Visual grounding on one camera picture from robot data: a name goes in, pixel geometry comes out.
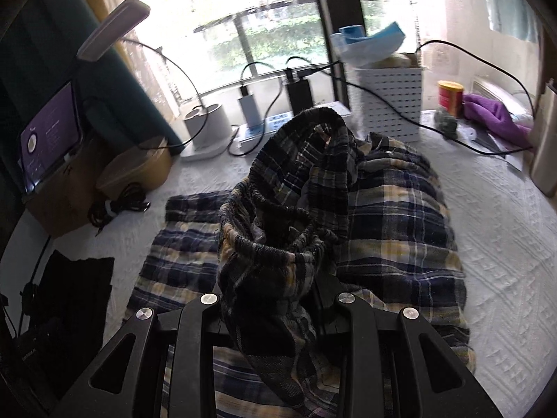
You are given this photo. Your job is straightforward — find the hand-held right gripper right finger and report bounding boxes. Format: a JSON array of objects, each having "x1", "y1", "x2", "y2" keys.
[{"x1": 313, "y1": 276, "x2": 505, "y2": 418}]

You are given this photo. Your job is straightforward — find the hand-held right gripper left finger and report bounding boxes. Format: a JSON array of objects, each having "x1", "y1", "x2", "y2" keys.
[{"x1": 52, "y1": 294, "x2": 231, "y2": 418}]

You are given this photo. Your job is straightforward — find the plaid pants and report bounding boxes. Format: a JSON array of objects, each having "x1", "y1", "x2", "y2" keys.
[{"x1": 128, "y1": 107, "x2": 477, "y2": 418}]

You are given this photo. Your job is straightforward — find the black cloth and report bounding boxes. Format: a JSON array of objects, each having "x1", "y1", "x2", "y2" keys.
[{"x1": 26, "y1": 250, "x2": 115, "y2": 358}]

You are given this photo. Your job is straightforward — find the tan round container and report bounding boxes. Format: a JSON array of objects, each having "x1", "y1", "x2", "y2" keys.
[{"x1": 96, "y1": 137, "x2": 175, "y2": 196}]

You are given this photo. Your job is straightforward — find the white textured bedspread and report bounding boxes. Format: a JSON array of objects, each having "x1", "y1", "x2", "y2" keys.
[{"x1": 87, "y1": 117, "x2": 557, "y2": 418}]

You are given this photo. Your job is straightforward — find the cardboard box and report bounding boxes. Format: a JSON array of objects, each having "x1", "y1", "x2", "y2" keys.
[{"x1": 22, "y1": 139, "x2": 115, "y2": 238}]

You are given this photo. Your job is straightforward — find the white power strip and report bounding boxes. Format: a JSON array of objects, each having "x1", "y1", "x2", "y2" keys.
[{"x1": 233, "y1": 102, "x2": 351, "y2": 145}]

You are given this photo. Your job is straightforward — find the white power bank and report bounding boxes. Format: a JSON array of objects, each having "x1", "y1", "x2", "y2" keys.
[{"x1": 237, "y1": 87, "x2": 264, "y2": 128}]

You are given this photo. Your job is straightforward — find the small dark green object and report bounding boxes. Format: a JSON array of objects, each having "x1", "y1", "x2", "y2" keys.
[{"x1": 435, "y1": 111, "x2": 458, "y2": 137}]

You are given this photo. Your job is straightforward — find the white perforated basket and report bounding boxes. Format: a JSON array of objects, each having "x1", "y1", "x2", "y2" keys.
[{"x1": 352, "y1": 66, "x2": 425, "y2": 142}]

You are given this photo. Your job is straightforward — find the printed paper sheet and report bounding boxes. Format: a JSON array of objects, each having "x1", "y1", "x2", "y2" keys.
[{"x1": 461, "y1": 124, "x2": 525, "y2": 170}]

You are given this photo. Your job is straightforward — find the black power bank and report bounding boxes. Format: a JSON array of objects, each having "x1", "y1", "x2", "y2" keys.
[{"x1": 285, "y1": 72, "x2": 314, "y2": 112}]

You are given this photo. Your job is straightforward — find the tablet with purple screen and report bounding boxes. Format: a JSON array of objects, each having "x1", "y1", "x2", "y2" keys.
[{"x1": 18, "y1": 80, "x2": 83, "y2": 196}]

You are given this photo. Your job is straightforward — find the red can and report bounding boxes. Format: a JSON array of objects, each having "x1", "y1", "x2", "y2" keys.
[{"x1": 437, "y1": 80, "x2": 464, "y2": 118}]

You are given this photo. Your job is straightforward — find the purple cloth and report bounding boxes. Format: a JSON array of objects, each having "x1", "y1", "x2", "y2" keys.
[{"x1": 461, "y1": 93, "x2": 534, "y2": 141}]

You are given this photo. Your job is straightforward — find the stainless steel tumbler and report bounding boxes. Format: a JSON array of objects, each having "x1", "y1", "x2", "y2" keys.
[{"x1": 528, "y1": 79, "x2": 557, "y2": 199}]

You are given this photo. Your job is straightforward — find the blue plastic packet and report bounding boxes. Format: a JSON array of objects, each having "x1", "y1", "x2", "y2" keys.
[{"x1": 331, "y1": 22, "x2": 407, "y2": 69}]

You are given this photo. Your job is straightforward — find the white desk lamp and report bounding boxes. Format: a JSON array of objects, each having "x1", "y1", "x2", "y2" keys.
[{"x1": 77, "y1": 0, "x2": 236, "y2": 160}]

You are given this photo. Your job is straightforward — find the teal curtain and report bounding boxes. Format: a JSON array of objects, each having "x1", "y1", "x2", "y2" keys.
[{"x1": 0, "y1": 0, "x2": 183, "y2": 149}]

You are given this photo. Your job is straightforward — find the black cable bundle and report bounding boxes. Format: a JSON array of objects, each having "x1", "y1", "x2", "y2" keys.
[{"x1": 87, "y1": 183, "x2": 151, "y2": 232}]

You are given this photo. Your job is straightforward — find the dark window post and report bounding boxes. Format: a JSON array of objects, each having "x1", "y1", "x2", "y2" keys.
[{"x1": 307, "y1": 0, "x2": 362, "y2": 114}]

